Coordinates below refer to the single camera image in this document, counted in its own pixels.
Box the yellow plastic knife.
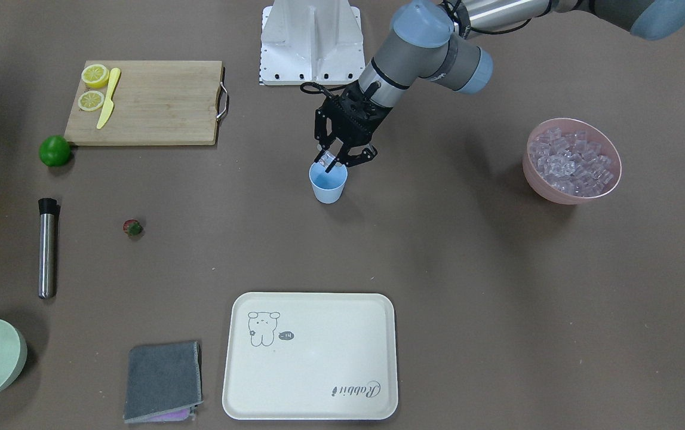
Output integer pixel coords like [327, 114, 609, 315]
[96, 67, 121, 130]

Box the cream rabbit tray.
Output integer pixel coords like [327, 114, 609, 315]
[222, 292, 399, 421]

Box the upper lemon half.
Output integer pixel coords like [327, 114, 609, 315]
[81, 63, 110, 89]

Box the steel muddler black tip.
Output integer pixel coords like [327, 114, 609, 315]
[38, 198, 59, 299]

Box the grey folded cloth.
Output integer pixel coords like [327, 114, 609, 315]
[123, 340, 203, 425]

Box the pink bowl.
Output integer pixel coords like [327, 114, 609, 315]
[522, 118, 622, 205]

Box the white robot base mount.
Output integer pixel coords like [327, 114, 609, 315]
[259, 1, 366, 85]

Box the green lime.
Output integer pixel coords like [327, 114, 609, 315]
[38, 134, 72, 168]

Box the pile of clear ice cubes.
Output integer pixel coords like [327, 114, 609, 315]
[528, 127, 616, 198]

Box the red strawberry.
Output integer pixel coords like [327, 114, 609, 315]
[122, 219, 143, 237]

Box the light blue cup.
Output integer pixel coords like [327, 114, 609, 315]
[309, 163, 348, 204]

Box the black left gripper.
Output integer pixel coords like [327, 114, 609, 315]
[314, 81, 392, 173]

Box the wooden cutting board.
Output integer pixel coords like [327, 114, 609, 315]
[64, 59, 228, 146]

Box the clear ice cube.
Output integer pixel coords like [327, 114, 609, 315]
[316, 150, 337, 171]

